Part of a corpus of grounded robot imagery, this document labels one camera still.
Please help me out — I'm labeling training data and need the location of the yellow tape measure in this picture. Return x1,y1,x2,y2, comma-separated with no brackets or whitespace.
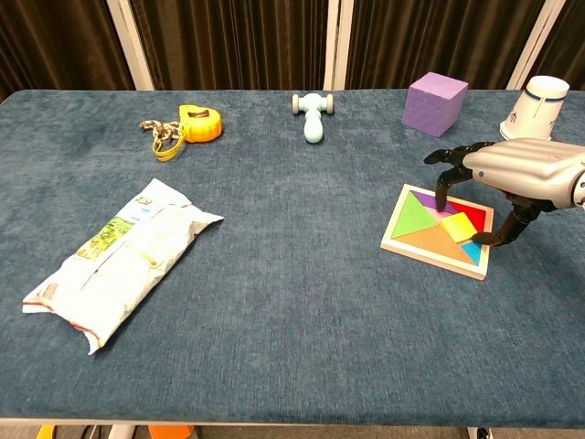
177,104,225,145

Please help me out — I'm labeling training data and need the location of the orange object under table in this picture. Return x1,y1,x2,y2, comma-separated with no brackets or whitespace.
147,424,196,439

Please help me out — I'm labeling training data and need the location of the wooden tangram puzzle tray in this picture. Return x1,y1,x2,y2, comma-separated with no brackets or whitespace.
379,183,495,281

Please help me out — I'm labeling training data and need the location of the red triangle tangram piece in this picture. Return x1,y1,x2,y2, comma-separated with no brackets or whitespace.
448,199,487,235

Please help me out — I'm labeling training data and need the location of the dark brown curtain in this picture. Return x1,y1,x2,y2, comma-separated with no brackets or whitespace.
543,0,585,92
129,0,330,91
344,0,548,91
0,0,135,102

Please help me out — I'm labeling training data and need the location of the yellow square tangram piece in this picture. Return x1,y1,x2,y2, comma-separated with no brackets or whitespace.
439,213,477,243

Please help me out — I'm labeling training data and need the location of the white soft tissue pack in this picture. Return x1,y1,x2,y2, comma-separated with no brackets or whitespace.
21,177,225,356

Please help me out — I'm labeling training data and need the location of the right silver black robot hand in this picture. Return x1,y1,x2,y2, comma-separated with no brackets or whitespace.
423,139,585,249

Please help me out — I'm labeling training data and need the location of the blue triangular block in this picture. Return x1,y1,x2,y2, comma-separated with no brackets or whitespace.
460,240,484,267

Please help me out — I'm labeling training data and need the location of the purple foam cube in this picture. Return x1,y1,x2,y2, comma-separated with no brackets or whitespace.
401,71,470,138

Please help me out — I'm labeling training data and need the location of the orange triangle tangram piece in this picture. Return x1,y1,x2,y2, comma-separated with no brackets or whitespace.
392,224,477,266

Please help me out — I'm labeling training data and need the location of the white paper cup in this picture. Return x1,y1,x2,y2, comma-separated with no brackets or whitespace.
499,75,570,142

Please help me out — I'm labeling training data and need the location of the green triangle tangram piece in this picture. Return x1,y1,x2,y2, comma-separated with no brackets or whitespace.
391,190,440,240

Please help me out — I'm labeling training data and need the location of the light blue toy hammer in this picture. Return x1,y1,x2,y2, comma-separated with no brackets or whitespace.
291,92,334,145

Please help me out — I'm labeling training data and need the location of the purple parallelogram tangram piece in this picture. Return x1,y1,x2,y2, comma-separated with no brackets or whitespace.
410,189,460,216

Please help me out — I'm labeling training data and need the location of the blue fabric tablecloth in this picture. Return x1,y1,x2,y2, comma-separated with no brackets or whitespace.
0,89,585,424

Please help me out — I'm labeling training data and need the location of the white frame post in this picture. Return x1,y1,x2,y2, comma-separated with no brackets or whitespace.
323,0,355,91
505,0,569,91
105,0,155,91

